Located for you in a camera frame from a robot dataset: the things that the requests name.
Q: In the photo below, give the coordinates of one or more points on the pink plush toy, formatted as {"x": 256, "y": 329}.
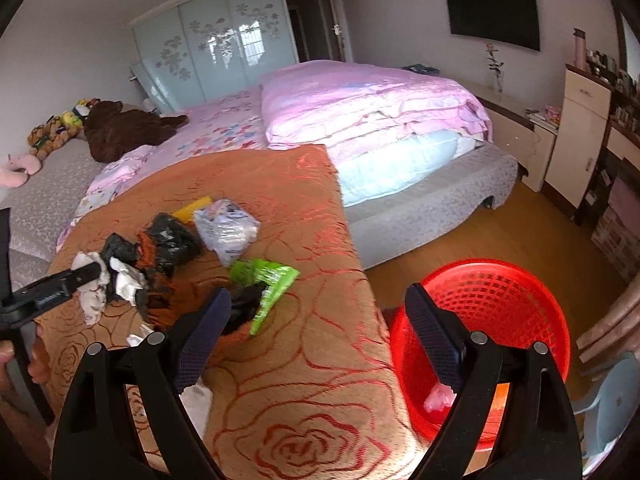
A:
{"x": 22, "y": 167}

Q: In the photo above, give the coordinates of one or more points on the person's left hand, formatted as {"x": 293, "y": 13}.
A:
{"x": 5, "y": 357}

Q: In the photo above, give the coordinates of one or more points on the pink thermos bottle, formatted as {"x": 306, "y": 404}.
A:
{"x": 580, "y": 50}

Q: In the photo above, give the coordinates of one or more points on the yellow green plush toy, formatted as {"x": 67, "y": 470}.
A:
{"x": 71, "y": 119}

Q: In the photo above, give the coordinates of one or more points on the clear plastic bag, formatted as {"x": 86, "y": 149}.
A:
{"x": 225, "y": 232}

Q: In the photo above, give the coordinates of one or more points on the small black plastic bag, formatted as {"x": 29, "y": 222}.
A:
{"x": 245, "y": 302}

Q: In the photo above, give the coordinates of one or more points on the small brown plush toy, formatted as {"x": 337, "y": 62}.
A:
{"x": 47, "y": 141}

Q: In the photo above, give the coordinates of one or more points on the bed with gray cover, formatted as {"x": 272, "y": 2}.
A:
{"x": 425, "y": 195}

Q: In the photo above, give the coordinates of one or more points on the bright green wrapper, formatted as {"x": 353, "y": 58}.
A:
{"x": 265, "y": 280}

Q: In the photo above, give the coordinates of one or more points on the light blue plastic chair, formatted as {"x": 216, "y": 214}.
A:
{"x": 615, "y": 390}

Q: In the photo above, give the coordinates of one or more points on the pink white wrapper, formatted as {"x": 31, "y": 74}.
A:
{"x": 437, "y": 399}

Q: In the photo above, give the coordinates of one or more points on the low cream nightstand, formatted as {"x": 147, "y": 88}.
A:
{"x": 515, "y": 140}

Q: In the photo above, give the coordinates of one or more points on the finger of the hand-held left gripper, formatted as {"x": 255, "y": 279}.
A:
{"x": 65, "y": 285}

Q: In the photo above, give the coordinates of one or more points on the light blue quilt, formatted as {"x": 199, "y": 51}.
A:
{"x": 400, "y": 165}

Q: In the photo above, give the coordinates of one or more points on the purple stool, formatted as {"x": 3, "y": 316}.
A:
{"x": 625, "y": 195}

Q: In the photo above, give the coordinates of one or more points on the orange rose pattern blanket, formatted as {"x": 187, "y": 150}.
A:
{"x": 300, "y": 310}

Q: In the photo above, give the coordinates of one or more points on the red plastic basket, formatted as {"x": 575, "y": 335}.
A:
{"x": 500, "y": 300}

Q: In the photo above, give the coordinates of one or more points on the white tissue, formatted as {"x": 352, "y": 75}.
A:
{"x": 125, "y": 280}
{"x": 92, "y": 302}

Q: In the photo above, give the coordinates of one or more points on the black wall television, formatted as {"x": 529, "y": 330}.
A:
{"x": 492, "y": 12}

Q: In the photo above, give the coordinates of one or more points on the pink duvet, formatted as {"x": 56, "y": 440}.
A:
{"x": 360, "y": 100}

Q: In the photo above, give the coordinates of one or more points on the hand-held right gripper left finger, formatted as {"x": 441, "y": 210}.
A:
{"x": 200, "y": 340}

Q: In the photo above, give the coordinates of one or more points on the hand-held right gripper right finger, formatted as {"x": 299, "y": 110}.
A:
{"x": 430, "y": 330}

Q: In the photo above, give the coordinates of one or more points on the patterned storage box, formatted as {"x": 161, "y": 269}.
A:
{"x": 617, "y": 240}

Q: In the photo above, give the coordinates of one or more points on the small pink box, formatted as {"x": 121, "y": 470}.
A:
{"x": 550, "y": 115}

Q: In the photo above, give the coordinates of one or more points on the pink floral bedsheet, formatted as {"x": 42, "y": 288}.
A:
{"x": 210, "y": 130}

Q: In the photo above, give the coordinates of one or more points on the beige curtain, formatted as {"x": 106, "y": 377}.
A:
{"x": 615, "y": 320}

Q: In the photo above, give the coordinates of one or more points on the tall white cabinet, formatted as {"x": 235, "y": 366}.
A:
{"x": 575, "y": 135}

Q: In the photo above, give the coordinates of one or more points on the black sock pair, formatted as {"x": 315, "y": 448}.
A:
{"x": 117, "y": 247}

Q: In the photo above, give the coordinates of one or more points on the large brown plush bear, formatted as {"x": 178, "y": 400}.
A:
{"x": 125, "y": 132}

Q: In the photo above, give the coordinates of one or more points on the dark wooden dressing table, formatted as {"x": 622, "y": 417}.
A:
{"x": 622, "y": 125}

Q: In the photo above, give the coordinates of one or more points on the glass floral sliding wardrobe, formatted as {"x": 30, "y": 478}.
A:
{"x": 210, "y": 50}

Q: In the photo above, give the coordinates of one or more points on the glass vase with rose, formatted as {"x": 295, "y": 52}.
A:
{"x": 497, "y": 80}

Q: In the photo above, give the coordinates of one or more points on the dressing table mirror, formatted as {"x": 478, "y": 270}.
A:
{"x": 631, "y": 45}

